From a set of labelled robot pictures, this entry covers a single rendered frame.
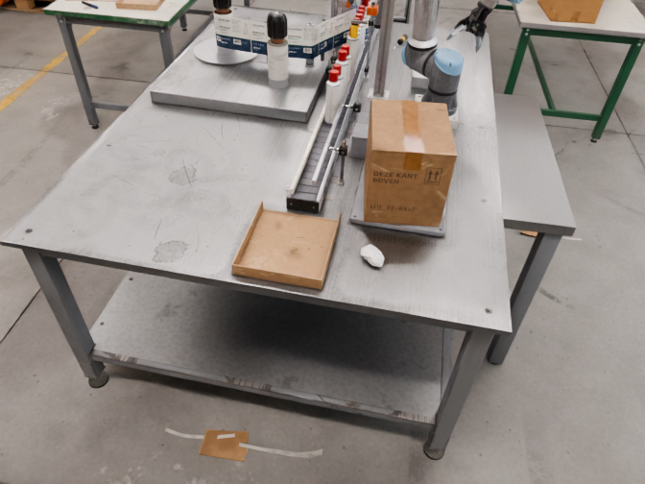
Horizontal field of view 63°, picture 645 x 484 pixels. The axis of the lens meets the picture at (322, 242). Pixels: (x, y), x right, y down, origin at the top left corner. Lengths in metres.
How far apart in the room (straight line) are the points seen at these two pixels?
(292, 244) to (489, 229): 0.64
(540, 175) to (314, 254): 0.93
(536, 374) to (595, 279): 0.74
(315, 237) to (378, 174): 0.28
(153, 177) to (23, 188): 1.71
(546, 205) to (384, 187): 0.62
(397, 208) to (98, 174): 1.04
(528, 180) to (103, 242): 1.45
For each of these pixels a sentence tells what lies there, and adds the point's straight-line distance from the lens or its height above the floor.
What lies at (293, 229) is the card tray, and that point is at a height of 0.83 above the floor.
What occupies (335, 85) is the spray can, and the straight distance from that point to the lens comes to 1.99.
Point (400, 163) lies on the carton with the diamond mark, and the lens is 1.52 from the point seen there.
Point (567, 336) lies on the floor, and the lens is 2.70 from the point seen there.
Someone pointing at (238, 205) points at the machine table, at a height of 0.83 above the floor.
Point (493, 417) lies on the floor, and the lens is 2.32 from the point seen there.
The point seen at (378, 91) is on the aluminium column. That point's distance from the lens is 2.40.
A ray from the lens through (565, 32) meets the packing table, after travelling 3.76.
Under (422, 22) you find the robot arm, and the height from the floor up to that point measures 1.20.
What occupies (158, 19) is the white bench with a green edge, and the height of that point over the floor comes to 0.80.
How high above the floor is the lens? 1.93
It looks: 43 degrees down
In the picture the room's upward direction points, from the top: 3 degrees clockwise
